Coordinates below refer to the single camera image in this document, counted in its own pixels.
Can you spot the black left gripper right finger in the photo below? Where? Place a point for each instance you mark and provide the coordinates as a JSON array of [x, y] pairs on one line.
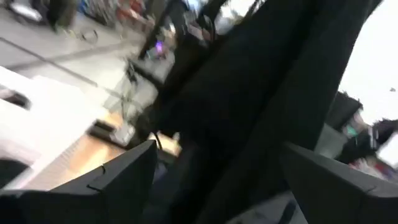
[[342, 199]]

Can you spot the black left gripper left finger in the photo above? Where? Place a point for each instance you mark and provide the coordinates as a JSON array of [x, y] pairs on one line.
[[77, 202]]

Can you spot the white plastic laundry basket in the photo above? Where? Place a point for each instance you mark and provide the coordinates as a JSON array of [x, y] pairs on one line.
[[53, 118]]

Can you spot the black metal table frame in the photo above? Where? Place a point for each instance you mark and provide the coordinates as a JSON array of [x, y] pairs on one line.
[[112, 133]]

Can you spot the black knit cloth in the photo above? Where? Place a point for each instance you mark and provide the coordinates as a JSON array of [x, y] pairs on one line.
[[248, 109]]

